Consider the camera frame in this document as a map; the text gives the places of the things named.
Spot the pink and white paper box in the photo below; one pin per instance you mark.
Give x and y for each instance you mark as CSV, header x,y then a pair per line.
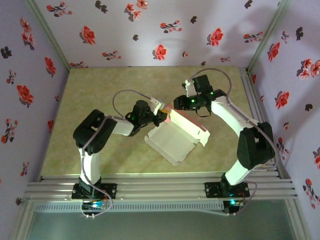
x,y
175,142

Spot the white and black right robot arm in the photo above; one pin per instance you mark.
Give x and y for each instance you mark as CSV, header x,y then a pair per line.
x,y
225,112

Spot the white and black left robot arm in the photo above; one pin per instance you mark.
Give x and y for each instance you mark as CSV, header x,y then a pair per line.
x,y
90,165

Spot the aluminium side rail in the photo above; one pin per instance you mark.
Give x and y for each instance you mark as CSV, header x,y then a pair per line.
x,y
250,87

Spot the long aluminium base rail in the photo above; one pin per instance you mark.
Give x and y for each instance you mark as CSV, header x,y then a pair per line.
x,y
160,187

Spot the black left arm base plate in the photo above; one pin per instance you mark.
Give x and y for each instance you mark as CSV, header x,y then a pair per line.
x,y
111,191

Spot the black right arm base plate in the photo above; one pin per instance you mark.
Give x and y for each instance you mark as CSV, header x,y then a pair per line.
x,y
211,190

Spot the aluminium corner post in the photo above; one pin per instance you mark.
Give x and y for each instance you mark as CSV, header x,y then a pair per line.
x,y
270,30
47,30

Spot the aluminium frame leg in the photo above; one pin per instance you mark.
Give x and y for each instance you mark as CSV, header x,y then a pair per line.
x,y
297,220
22,220

